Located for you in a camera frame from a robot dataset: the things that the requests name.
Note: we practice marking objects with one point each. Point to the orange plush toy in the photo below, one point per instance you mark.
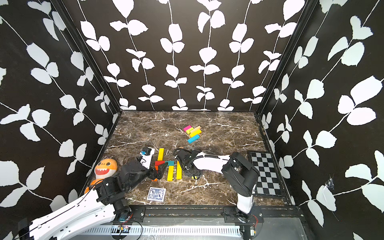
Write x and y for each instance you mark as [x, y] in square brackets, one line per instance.
[104, 169]

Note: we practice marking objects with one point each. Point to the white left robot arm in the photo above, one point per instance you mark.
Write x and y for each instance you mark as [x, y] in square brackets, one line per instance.
[103, 203]

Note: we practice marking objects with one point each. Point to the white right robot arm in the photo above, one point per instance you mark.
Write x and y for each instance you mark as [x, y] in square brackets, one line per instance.
[236, 169]

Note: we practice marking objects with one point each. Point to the magenta block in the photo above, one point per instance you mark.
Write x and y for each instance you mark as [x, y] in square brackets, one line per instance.
[187, 128]

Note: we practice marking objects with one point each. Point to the amber yellow long block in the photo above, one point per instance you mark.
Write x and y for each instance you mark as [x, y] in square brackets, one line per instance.
[197, 132]

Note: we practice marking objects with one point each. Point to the black white checkerboard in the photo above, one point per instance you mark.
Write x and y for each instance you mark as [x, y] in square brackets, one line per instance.
[268, 182]

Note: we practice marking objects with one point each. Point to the natural wood long block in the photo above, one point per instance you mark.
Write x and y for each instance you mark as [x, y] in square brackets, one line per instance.
[195, 129]

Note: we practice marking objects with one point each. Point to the blue playing card box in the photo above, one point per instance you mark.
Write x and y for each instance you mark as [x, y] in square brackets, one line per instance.
[156, 194]

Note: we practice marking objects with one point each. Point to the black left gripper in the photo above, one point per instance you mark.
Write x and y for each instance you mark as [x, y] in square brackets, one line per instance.
[153, 175]

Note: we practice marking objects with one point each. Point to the lime green short block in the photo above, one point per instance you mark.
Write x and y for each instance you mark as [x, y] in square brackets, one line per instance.
[189, 130]

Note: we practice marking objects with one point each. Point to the yellow plank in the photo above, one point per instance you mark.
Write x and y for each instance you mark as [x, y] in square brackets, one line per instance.
[179, 171]
[170, 174]

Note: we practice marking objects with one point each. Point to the teal block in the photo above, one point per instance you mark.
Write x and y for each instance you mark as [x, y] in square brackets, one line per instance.
[170, 163]

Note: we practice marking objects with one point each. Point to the red block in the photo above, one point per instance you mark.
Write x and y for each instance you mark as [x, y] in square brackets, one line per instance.
[157, 163]

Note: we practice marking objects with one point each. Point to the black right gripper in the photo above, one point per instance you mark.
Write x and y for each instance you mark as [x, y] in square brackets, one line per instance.
[187, 173]

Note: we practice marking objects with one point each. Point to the black metal base rail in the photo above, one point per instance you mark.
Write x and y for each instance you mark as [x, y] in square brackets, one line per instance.
[229, 214]

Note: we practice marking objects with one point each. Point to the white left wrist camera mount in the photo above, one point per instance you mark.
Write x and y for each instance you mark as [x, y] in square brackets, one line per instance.
[146, 156]

